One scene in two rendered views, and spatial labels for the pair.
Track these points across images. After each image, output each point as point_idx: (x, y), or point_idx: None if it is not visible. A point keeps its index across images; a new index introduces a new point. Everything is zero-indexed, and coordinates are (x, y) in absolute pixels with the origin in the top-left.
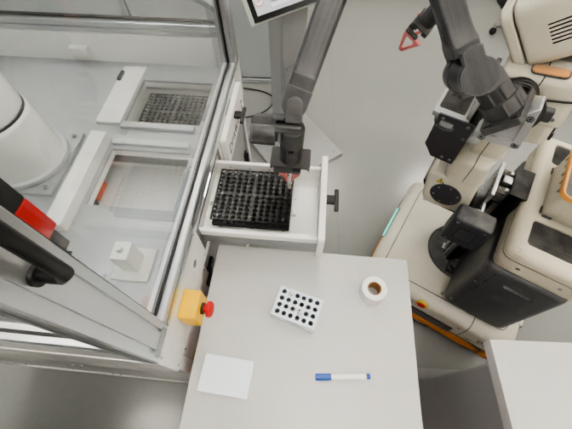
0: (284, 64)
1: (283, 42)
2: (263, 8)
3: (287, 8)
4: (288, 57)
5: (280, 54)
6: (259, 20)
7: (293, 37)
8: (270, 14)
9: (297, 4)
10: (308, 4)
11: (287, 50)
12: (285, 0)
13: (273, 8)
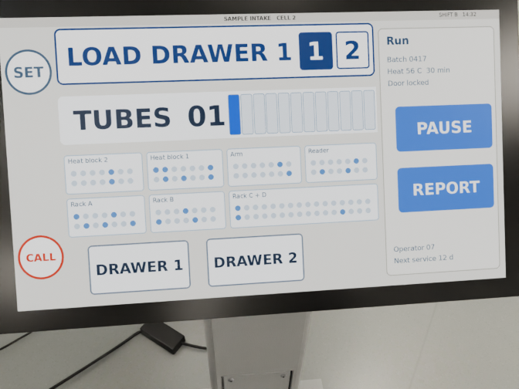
0: (222, 370)
1: (216, 330)
2: (54, 287)
3: (162, 311)
4: (234, 360)
5: (208, 347)
6: (17, 328)
7: (252, 326)
8: (76, 316)
9: (215, 306)
10: (269, 312)
11: (230, 347)
12: (165, 279)
13: (100, 295)
